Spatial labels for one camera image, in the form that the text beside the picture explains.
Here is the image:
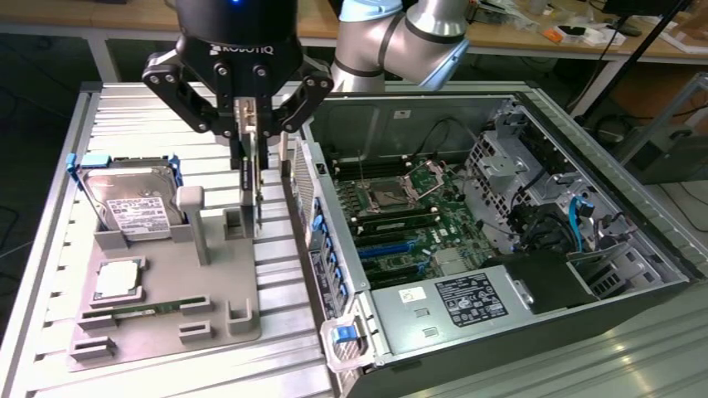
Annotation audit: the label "white and black device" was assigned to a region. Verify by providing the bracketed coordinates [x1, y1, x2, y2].
[556, 22, 627, 46]

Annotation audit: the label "silver metal disk bay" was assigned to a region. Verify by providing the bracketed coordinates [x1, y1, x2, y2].
[464, 105, 560, 216]

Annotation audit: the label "CPU socket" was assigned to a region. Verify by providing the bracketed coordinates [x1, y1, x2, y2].
[359, 177, 413, 215]

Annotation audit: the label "green RAM stick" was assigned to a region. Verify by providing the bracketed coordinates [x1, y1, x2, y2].
[113, 301, 184, 321]

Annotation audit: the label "black RAM stick white label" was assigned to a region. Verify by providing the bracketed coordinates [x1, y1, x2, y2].
[353, 213, 439, 235]

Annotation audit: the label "black monitor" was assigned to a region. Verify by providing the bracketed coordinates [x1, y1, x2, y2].
[600, 0, 692, 17]

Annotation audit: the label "black looped wire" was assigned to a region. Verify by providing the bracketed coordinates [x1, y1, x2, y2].
[417, 117, 477, 163]

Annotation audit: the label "blue expansion slot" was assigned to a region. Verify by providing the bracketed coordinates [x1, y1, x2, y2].
[357, 240, 427, 260]

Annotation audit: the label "black plastic shroud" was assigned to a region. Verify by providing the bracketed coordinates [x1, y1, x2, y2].
[479, 250, 601, 316]

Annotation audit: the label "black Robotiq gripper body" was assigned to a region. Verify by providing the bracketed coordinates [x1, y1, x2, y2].
[173, 0, 305, 125]

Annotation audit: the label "open black PC case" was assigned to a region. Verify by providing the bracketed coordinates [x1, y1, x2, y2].
[277, 80, 708, 398]

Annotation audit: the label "dark grey cabinet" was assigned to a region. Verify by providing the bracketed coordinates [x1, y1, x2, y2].
[627, 126, 708, 186]

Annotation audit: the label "green motherboard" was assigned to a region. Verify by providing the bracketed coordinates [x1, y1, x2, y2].
[331, 155, 503, 291]

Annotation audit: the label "silver CPU chip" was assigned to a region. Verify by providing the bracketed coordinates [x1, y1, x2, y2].
[92, 263, 143, 302]

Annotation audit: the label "expansion card with metal bracket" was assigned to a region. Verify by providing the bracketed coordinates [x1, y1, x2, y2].
[232, 97, 267, 240]

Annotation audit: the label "hard disk drive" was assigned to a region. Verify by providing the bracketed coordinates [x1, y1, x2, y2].
[63, 153, 187, 244]

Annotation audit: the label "silver power supply unit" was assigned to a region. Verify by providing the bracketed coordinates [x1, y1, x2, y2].
[368, 265, 541, 358]

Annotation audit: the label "blue card retainer clips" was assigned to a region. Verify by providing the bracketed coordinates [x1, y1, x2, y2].
[309, 197, 351, 298]

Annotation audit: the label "grey plastic parts rack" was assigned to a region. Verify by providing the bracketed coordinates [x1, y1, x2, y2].
[64, 186, 264, 376]

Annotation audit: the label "blue wire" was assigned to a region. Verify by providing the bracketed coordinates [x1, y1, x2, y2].
[564, 192, 596, 255]

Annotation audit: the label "grey vented metal bracket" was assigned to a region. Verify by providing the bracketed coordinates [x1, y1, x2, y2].
[567, 244, 637, 300]

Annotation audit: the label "wooden desk white frame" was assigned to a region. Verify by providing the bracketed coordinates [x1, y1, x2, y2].
[464, 0, 708, 119]
[0, 0, 340, 83]

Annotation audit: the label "black tripod pole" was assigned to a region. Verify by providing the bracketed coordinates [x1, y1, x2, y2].
[567, 0, 696, 115]

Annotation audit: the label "aluminium profile frame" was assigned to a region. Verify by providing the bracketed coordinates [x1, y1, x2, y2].
[616, 72, 708, 167]

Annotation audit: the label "black wire bundle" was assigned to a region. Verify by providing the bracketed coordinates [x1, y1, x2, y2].
[500, 201, 580, 256]

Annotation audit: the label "black expansion slot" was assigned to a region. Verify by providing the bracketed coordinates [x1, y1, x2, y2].
[364, 265, 427, 285]

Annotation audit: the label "black RAM slot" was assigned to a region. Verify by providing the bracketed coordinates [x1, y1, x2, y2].
[333, 156, 416, 180]

